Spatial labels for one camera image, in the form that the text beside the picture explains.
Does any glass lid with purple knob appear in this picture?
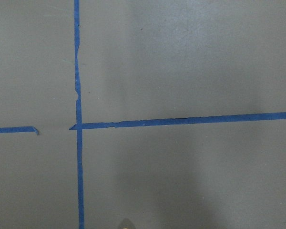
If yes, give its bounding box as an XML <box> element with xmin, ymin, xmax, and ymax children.
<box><xmin>117</xmin><ymin>218</ymin><xmax>136</xmax><ymax>229</ymax></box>

